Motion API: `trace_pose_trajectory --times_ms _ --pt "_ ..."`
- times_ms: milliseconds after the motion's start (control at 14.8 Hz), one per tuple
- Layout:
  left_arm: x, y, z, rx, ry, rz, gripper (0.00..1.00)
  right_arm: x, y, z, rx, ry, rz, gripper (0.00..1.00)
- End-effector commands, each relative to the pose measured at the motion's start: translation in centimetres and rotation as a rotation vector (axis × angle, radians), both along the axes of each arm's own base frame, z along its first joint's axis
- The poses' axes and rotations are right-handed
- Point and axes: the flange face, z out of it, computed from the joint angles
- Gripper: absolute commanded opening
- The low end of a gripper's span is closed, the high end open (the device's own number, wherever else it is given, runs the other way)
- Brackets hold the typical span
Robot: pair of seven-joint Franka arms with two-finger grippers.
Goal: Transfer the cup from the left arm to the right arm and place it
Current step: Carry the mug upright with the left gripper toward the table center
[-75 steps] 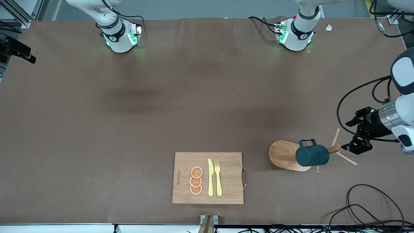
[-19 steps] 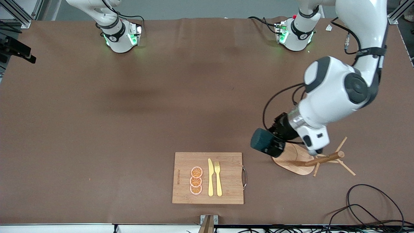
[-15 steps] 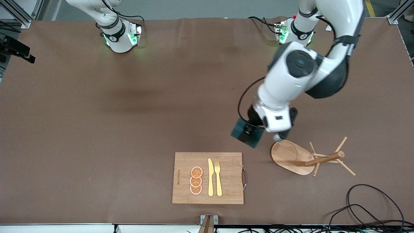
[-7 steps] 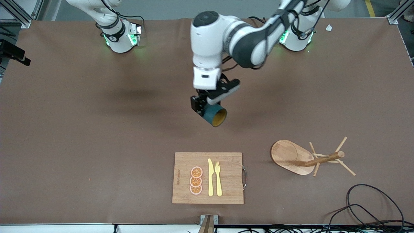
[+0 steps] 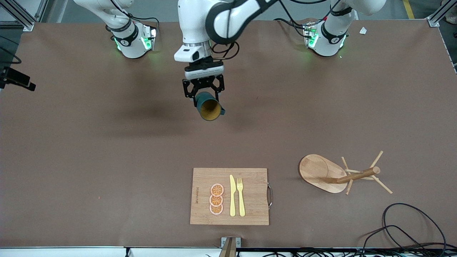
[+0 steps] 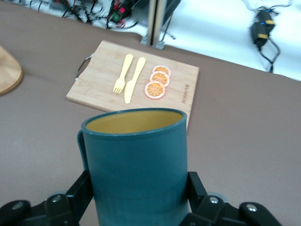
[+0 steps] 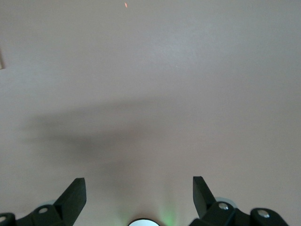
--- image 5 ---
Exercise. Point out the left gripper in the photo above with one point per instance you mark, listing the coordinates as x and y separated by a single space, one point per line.
202 66

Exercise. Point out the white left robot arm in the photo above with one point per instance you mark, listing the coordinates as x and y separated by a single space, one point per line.
228 18

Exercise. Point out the orange slice toy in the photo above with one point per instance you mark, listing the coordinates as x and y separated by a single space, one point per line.
217 190
216 201

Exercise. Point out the yellow plastic knife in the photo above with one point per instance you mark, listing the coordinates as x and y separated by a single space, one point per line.
232 200

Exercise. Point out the yellow plastic fork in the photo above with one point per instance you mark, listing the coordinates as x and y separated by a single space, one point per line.
241 200

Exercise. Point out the wooden cutting board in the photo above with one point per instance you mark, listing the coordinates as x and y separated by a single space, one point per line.
253 196

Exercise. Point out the wooden mug tree stand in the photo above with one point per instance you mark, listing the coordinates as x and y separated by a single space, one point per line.
317 171

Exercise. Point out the white paper scrap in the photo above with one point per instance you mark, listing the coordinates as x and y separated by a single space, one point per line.
363 30

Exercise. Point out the aluminium frame profile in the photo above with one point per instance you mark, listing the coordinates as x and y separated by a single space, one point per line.
433 19
21 18

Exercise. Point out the metal table edge bracket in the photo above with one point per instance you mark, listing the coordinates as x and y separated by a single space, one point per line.
230 246

